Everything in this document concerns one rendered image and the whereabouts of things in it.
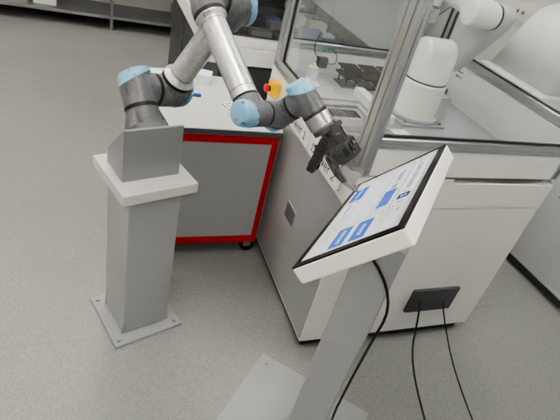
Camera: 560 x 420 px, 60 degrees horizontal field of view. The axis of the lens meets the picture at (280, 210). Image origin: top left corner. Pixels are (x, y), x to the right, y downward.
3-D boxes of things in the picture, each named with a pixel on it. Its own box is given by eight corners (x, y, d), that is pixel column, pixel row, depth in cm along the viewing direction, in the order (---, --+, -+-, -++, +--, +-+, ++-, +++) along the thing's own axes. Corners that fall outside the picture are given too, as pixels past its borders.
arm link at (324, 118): (300, 124, 137) (311, 117, 143) (308, 138, 138) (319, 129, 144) (321, 112, 132) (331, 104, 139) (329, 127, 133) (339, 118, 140)
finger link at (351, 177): (367, 189, 137) (350, 162, 136) (350, 197, 141) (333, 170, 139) (370, 185, 140) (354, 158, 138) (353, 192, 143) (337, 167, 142)
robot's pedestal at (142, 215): (115, 349, 198) (121, 199, 156) (90, 300, 216) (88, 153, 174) (181, 324, 216) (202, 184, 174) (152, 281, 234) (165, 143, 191)
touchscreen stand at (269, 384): (203, 440, 176) (256, 220, 119) (261, 357, 211) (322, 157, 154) (326, 519, 163) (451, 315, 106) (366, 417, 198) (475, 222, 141)
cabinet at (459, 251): (295, 352, 217) (347, 211, 172) (240, 214, 294) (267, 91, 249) (462, 331, 252) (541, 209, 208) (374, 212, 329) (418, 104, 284)
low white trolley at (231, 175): (145, 259, 244) (155, 125, 202) (135, 190, 290) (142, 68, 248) (253, 255, 266) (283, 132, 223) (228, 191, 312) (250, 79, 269)
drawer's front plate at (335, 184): (333, 191, 179) (342, 165, 172) (307, 151, 200) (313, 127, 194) (337, 191, 179) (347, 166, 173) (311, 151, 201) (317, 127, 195)
